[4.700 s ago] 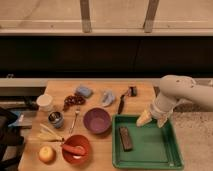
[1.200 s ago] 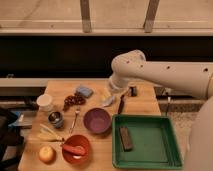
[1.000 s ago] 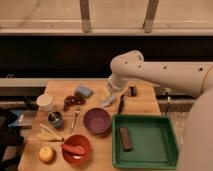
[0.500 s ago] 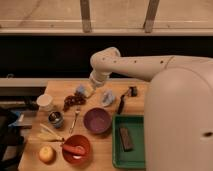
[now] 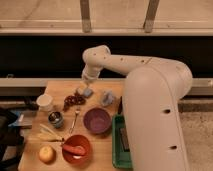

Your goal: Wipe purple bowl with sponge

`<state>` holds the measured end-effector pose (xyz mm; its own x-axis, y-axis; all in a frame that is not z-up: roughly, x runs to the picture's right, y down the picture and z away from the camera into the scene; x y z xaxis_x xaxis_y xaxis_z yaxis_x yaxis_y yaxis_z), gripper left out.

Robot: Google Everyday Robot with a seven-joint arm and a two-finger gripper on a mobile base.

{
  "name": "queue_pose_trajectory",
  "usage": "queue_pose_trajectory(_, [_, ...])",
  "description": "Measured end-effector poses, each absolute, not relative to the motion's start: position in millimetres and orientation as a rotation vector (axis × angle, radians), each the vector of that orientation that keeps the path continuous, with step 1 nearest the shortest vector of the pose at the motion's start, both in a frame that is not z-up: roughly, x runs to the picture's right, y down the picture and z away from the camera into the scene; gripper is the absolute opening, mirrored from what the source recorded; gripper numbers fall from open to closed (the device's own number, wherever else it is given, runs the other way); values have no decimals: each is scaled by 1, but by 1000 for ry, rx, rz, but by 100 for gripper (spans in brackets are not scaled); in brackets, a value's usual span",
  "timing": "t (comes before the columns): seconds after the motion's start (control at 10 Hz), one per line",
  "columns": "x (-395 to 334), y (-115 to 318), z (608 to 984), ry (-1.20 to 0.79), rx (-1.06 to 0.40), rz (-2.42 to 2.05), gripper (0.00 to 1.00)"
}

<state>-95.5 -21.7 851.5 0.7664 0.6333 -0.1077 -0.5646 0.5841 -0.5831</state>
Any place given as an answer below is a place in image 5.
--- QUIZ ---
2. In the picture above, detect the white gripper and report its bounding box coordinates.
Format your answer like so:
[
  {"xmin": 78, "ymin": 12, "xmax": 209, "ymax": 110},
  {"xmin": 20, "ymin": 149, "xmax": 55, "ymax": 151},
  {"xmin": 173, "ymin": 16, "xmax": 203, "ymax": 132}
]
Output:
[{"xmin": 76, "ymin": 68, "xmax": 98, "ymax": 94}]

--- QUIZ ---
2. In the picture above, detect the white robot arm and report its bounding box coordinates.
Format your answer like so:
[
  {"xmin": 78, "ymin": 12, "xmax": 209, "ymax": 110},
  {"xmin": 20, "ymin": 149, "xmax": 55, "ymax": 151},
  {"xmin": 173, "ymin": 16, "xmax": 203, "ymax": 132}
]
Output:
[{"xmin": 82, "ymin": 45, "xmax": 193, "ymax": 171}]

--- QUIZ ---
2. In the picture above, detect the purple bowl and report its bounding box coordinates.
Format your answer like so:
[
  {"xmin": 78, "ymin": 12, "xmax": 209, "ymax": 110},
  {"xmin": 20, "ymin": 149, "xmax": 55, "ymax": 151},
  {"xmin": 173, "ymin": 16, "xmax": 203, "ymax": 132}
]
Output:
[{"xmin": 83, "ymin": 108, "xmax": 111, "ymax": 134}]

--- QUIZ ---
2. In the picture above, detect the red bowl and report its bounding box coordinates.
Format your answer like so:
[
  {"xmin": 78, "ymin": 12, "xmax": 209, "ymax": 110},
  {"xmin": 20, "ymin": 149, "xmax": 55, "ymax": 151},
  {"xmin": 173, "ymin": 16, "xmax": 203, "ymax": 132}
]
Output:
[{"xmin": 61, "ymin": 135, "xmax": 92, "ymax": 165}]

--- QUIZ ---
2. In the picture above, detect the bunch of red grapes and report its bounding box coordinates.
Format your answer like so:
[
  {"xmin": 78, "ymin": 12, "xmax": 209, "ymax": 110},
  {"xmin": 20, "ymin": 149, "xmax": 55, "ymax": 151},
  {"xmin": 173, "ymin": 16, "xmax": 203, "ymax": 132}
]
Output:
[{"xmin": 63, "ymin": 94, "xmax": 86, "ymax": 111}]

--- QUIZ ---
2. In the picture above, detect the metal fork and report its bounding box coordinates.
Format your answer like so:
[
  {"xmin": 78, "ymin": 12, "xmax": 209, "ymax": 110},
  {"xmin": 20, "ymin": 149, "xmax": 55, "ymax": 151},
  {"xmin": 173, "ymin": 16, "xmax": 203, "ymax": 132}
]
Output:
[{"xmin": 69, "ymin": 107, "xmax": 81, "ymax": 134}]

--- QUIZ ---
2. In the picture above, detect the crumpled light blue cloth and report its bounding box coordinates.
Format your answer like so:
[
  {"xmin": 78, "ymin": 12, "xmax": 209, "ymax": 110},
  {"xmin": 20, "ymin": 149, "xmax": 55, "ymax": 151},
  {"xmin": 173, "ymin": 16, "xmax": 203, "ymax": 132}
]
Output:
[{"xmin": 101, "ymin": 91, "xmax": 115, "ymax": 107}]

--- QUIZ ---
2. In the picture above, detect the small metal can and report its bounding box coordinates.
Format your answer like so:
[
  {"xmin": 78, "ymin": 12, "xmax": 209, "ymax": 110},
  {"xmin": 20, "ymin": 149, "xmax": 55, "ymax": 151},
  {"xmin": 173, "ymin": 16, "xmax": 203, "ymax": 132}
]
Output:
[{"xmin": 48, "ymin": 111, "xmax": 63, "ymax": 128}]

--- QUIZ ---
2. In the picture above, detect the white cup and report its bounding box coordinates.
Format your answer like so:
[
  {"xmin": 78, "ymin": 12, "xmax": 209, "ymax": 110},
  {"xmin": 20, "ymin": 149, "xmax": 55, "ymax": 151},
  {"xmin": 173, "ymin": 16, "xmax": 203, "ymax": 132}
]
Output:
[{"xmin": 36, "ymin": 94, "xmax": 53, "ymax": 112}]

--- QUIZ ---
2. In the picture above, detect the dark brown rectangular block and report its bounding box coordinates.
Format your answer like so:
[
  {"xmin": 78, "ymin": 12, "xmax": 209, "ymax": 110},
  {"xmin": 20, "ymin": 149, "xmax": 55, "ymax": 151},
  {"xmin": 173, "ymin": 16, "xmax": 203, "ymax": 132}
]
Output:
[{"xmin": 120, "ymin": 127, "xmax": 130, "ymax": 152}]

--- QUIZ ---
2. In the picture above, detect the orange carrot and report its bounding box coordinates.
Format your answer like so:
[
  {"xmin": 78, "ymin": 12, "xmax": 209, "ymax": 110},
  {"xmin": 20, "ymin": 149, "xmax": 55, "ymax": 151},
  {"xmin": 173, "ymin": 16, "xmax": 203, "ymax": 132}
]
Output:
[{"xmin": 62, "ymin": 144, "xmax": 86, "ymax": 156}]

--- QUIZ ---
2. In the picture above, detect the yellow apple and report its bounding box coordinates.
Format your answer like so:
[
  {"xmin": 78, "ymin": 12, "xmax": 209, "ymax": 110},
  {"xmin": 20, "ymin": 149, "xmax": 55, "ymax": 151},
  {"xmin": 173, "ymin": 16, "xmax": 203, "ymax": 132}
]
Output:
[{"xmin": 38, "ymin": 145, "xmax": 55, "ymax": 163}]

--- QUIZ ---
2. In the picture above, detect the green plastic tray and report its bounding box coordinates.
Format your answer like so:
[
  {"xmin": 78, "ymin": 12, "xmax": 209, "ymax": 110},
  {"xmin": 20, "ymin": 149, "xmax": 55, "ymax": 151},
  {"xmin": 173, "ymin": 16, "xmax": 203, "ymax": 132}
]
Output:
[{"xmin": 112, "ymin": 115, "xmax": 132, "ymax": 169}]

